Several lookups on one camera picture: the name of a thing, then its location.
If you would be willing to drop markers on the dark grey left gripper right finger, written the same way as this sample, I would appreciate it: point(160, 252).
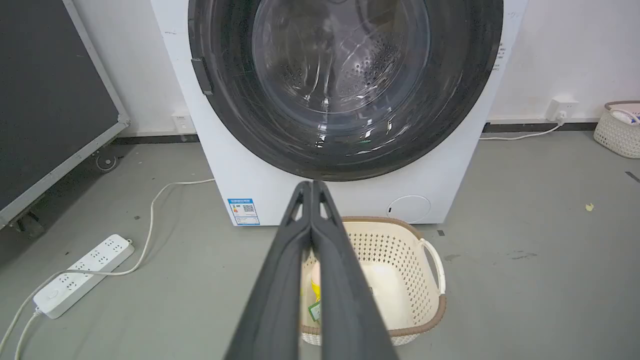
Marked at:
point(345, 300)

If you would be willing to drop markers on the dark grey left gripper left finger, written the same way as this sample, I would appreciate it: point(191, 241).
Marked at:
point(280, 295)

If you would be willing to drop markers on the white front-load washing machine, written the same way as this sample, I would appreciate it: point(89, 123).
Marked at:
point(260, 165)

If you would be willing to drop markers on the round dark washing machine door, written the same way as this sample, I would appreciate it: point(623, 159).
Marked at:
point(345, 90)

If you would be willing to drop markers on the yellow toy in basket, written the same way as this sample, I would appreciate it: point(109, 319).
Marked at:
point(315, 282)

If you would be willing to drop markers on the cream perforated laundry basket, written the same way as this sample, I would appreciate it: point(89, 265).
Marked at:
point(400, 280)

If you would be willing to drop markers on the white power strip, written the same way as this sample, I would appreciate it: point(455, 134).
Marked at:
point(82, 275)

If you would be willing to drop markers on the white wall socket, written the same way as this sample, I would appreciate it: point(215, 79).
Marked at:
point(182, 122)

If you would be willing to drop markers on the white wall plug adapter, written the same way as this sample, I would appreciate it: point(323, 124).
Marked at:
point(560, 109)

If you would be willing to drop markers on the dark board with metal frame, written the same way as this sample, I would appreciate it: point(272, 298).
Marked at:
point(45, 90)

